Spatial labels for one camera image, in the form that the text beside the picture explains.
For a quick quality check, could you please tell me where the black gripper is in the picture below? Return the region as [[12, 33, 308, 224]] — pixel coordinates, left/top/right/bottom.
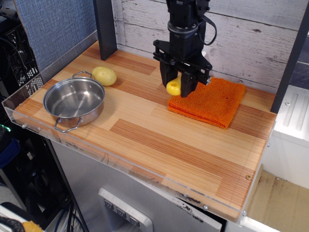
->
[[154, 23, 206, 98]]

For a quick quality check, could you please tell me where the yellow handled white toy knife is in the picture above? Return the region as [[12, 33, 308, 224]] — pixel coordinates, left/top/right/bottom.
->
[[160, 51, 212, 96]]

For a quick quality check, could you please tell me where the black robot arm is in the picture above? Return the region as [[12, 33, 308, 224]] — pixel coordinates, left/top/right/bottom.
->
[[154, 0, 216, 98]]

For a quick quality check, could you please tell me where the folded orange towel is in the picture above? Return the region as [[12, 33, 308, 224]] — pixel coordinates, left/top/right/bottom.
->
[[168, 77, 246, 129]]

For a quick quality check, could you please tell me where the clear acrylic table guard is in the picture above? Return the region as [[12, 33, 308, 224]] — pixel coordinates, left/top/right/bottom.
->
[[3, 43, 276, 224]]

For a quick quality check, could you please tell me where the yellow toy potato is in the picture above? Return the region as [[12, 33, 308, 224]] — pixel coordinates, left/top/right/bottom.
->
[[92, 66, 117, 86]]

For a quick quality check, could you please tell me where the stainless steel pot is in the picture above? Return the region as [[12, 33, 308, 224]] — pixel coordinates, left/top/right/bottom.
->
[[43, 71, 105, 132]]

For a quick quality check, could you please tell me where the white side cabinet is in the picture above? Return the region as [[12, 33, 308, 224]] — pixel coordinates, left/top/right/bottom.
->
[[261, 86, 309, 188]]

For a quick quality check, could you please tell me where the silver control panel with buttons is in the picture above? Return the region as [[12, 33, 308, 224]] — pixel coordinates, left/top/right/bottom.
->
[[98, 188, 153, 232]]

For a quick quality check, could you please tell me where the black plastic crate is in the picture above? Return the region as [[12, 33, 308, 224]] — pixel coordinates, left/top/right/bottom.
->
[[0, 25, 43, 95]]

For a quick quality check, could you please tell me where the yellow object bottom left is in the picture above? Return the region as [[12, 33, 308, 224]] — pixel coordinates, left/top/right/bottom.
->
[[22, 221, 43, 232]]

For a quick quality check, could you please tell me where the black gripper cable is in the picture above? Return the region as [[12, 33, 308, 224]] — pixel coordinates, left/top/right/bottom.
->
[[199, 14, 217, 46]]

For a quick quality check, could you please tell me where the left dark vertical post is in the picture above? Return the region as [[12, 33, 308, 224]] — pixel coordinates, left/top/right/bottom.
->
[[93, 0, 117, 60]]

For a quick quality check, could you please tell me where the dark vertical post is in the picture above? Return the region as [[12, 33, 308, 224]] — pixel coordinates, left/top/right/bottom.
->
[[93, 0, 117, 60], [270, 4, 309, 114]]

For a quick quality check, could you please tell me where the right dark vertical post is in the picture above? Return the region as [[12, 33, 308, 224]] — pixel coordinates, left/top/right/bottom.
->
[[270, 4, 309, 114]]

